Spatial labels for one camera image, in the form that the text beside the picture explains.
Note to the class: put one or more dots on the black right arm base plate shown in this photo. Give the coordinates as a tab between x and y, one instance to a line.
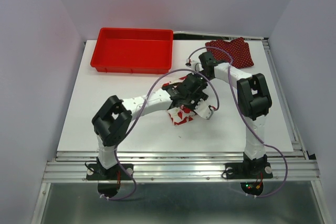
239	171

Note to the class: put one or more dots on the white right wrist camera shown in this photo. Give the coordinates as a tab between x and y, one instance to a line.
194	65

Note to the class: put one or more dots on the white red floral skirt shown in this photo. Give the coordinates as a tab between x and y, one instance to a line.
180	111

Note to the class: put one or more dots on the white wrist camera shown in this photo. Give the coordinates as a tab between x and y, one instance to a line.
203	110
194	65

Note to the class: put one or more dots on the aluminium frame rail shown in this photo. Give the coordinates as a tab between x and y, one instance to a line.
169	167

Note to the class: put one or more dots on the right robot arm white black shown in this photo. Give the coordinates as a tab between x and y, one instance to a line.
253	101

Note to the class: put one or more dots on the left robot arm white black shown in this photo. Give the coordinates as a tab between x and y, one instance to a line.
117	117

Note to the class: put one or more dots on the dark red polka-dot skirt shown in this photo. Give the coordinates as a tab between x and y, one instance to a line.
238	49

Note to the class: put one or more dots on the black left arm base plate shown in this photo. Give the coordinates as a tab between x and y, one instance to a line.
95	172

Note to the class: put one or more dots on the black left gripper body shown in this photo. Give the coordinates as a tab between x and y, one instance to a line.
191	100

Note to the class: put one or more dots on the red plastic bin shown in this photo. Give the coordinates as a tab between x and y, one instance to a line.
133	50

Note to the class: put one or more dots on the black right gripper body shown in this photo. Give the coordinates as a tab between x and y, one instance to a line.
201	77

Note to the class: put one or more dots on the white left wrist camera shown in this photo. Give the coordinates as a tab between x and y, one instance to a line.
203	110

